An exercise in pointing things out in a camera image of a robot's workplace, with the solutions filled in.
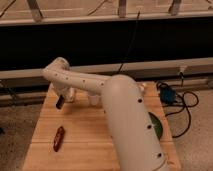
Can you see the blue power adapter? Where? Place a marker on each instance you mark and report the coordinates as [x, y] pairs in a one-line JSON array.
[[167, 95]]

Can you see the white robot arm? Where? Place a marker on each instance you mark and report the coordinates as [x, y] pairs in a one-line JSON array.
[[133, 134]]

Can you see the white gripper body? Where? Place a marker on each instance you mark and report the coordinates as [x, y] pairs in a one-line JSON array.
[[60, 89]]

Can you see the green bowl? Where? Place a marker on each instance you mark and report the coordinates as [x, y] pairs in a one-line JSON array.
[[157, 125]]

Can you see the red brown snack bar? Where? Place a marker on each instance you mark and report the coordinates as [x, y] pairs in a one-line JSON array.
[[58, 138]]

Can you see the white plastic bottle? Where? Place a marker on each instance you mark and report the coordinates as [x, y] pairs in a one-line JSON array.
[[142, 87]]

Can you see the clear plastic cup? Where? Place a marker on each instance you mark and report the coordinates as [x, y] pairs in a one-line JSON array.
[[94, 99]]

